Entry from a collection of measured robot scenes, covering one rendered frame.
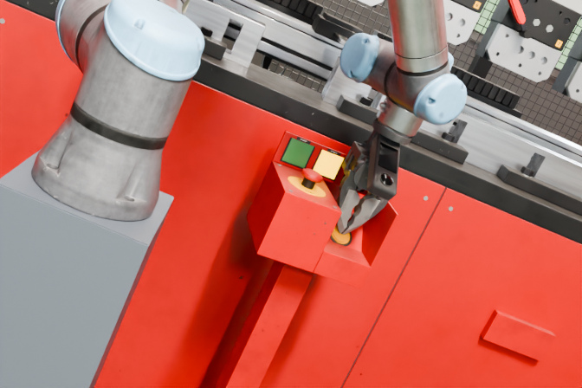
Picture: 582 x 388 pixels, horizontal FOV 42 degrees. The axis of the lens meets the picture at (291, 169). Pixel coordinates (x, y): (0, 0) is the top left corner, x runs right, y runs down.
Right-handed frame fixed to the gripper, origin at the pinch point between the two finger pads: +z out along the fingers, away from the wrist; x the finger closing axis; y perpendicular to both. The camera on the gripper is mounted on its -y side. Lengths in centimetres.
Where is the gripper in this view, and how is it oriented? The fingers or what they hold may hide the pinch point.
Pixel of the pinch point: (345, 229)
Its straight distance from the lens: 134.4
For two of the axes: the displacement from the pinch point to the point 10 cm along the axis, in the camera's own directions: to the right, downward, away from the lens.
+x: -9.0, -3.4, -2.8
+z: -4.2, 8.5, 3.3
